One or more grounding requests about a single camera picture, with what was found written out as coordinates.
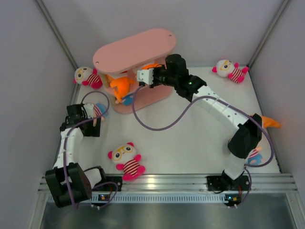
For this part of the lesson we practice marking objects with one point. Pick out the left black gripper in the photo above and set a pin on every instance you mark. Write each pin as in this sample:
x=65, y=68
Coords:
x=94, y=131

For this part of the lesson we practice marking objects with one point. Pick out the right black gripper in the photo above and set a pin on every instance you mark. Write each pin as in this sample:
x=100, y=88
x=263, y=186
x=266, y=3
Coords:
x=156, y=70

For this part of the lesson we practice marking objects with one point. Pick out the boy doll plush blue cap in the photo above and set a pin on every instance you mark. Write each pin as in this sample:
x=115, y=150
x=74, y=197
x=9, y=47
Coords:
x=100, y=110

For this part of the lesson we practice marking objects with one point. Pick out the small orange shark plush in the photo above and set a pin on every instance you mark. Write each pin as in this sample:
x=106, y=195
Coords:
x=149, y=66

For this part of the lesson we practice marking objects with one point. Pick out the large orange shark plush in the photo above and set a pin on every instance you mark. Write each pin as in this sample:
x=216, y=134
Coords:
x=269, y=122

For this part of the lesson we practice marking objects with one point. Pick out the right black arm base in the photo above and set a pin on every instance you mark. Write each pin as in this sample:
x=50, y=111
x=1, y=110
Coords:
x=219, y=184

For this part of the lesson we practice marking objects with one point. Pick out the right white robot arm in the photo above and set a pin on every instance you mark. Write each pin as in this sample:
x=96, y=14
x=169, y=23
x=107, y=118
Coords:
x=246, y=130

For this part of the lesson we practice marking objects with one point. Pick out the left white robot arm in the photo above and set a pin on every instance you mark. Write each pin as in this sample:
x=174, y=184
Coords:
x=68, y=183

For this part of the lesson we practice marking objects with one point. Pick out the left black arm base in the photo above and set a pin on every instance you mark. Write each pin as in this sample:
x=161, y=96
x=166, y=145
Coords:
x=113, y=184

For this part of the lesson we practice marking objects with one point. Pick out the pink three-tier toy shelf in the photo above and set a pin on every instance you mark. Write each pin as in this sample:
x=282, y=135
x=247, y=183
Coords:
x=125, y=66

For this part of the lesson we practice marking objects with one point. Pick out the boy doll plush on shelf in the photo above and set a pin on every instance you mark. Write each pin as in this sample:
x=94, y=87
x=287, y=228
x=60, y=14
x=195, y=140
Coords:
x=127, y=100

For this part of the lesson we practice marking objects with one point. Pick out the orange shark plush on shelf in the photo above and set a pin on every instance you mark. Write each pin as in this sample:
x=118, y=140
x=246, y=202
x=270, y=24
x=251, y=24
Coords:
x=121, y=87

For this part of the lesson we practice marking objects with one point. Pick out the white panda plush left back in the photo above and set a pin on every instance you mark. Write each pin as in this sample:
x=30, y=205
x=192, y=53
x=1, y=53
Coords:
x=88, y=77

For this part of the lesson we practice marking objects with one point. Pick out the white panda plush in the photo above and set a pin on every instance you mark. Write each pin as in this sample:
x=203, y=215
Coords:
x=88, y=77
x=230, y=70
x=127, y=160

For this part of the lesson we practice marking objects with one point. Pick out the white panda plush right back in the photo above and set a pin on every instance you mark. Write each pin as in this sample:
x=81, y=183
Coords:
x=230, y=70

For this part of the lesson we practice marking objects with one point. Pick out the white panda plush front centre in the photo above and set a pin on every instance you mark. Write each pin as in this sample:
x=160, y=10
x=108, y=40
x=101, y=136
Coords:
x=127, y=160

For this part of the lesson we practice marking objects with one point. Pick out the boy doll plush right side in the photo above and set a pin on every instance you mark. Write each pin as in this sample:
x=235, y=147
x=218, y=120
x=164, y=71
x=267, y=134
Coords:
x=255, y=158

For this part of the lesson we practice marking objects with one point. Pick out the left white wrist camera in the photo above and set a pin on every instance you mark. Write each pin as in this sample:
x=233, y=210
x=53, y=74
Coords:
x=90, y=110

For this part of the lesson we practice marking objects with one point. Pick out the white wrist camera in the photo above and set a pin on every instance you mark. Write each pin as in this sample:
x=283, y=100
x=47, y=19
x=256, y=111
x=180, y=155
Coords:
x=90, y=110
x=145, y=76

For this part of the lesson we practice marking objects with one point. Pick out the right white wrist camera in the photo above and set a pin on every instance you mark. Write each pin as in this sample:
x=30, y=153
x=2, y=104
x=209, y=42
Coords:
x=145, y=76

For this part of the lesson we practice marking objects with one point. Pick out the white slotted cable duct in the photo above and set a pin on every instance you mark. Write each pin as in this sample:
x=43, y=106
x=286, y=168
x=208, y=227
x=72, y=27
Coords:
x=169, y=198

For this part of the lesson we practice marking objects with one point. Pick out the aluminium front rail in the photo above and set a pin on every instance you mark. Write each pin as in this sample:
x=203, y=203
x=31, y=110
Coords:
x=263, y=183

